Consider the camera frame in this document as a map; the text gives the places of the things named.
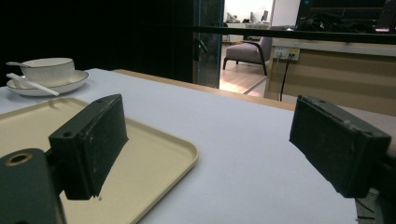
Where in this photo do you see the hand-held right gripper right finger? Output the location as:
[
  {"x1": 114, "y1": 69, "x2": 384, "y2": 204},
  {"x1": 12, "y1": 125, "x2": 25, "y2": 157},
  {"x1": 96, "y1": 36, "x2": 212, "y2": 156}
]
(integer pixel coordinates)
[{"x1": 289, "y1": 94, "x2": 392, "y2": 199}]

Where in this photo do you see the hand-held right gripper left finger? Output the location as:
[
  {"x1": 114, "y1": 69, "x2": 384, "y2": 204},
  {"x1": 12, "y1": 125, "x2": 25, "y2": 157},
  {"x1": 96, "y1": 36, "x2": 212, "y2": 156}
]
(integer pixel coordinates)
[{"x1": 48, "y1": 93, "x2": 129, "y2": 201}]

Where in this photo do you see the beige plastic tray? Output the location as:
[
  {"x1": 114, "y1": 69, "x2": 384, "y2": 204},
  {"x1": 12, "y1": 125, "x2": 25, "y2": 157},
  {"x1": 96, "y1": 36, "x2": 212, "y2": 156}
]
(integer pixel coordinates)
[{"x1": 0, "y1": 96, "x2": 200, "y2": 224}]

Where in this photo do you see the white plate with dark rim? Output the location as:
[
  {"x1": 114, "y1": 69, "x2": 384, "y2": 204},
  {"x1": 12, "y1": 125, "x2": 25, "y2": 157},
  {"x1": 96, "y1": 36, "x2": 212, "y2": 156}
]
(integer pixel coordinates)
[{"x1": 6, "y1": 69, "x2": 90, "y2": 97}]

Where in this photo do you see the white ceramic spoon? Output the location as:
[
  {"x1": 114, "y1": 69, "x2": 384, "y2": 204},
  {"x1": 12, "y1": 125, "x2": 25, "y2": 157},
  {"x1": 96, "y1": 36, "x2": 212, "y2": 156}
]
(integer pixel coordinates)
[{"x1": 6, "y1": 73, "x2": 61, "y2": 97}]

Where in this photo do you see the white ribbed bowl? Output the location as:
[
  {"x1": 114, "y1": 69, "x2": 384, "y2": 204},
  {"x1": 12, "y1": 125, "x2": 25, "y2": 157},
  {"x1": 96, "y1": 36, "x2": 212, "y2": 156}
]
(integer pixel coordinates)
[{"x1": 19, "y1": 57, "x2": 76, "y2": 88}]

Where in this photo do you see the wooden counter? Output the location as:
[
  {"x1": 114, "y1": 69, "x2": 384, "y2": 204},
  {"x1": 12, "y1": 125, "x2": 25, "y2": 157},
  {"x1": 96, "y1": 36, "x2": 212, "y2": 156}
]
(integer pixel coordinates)
[{"x1": 263, "y1": 36, "x2": 396, "y2": 118}]

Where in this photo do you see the pale blue table cover sheet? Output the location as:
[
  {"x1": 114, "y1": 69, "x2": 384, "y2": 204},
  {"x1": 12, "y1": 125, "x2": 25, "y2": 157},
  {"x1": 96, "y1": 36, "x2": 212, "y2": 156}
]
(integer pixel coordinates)
[{"x1": 0, "y1": 68, "x2": 359, "y2": 224}]

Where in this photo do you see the black horizontal bar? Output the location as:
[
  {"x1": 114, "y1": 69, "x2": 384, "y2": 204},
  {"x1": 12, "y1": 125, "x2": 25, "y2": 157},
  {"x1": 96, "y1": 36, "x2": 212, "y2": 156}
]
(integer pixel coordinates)
[{"x1": 191, "y1": 25, "x2": 396, "y2": 45}]

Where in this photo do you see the black bag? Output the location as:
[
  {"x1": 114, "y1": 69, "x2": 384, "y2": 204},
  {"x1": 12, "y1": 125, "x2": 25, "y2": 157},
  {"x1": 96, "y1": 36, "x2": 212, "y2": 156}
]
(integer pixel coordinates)
[{"x1": 295, "y1": 12, "x2": 379, "y2": 35}]

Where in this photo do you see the grey armchair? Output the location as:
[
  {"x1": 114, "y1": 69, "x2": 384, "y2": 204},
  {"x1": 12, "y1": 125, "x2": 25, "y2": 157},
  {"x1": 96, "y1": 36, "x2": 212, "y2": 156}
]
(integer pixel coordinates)
[{"x1": 222, "y1": 36, "x2": 274, "y2": 77}]

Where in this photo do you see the dark glass door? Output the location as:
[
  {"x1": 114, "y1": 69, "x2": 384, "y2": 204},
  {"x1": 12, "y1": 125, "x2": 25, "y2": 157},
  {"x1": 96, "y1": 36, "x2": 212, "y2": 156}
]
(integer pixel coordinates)
[{"x1": 191, "y1": 0, "x2": 226, "y2": 89}]

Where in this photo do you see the office desk with monitors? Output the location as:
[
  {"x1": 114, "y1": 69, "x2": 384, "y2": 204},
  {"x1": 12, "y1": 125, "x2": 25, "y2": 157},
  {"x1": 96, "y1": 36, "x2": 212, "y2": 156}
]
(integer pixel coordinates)
[{"x1": 222, "y1": 9, "x2": 272, "y2": 43}]

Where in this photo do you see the black power cable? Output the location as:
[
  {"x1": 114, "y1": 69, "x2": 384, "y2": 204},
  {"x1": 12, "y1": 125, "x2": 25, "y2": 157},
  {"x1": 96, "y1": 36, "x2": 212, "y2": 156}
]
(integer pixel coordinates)
[{"x1": 279, "y1": 53, "x2": 295, "y2": 102}]

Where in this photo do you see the wall power outlet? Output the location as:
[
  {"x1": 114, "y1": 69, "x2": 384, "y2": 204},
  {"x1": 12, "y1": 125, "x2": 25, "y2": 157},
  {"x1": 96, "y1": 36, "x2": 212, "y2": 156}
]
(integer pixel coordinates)
[{"x1": 274, "y1": 46, "x2": 301, "y2": 61}]

